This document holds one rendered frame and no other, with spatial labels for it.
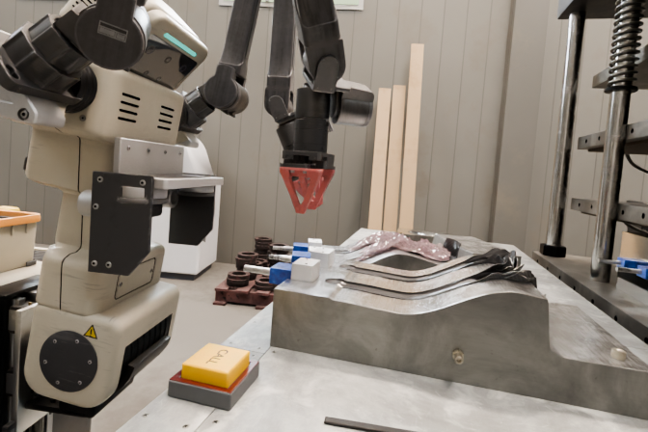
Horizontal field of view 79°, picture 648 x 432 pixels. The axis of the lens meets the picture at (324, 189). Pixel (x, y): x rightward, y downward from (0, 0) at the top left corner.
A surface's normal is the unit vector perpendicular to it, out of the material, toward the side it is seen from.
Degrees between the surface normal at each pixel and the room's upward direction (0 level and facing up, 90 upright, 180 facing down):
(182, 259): 90
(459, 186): 90
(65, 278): 90
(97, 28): 120
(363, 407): 0
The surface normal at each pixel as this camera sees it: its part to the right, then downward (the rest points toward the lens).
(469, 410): 0.07, -1.00
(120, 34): 0.25, 0.56
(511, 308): -0.25, 0.03
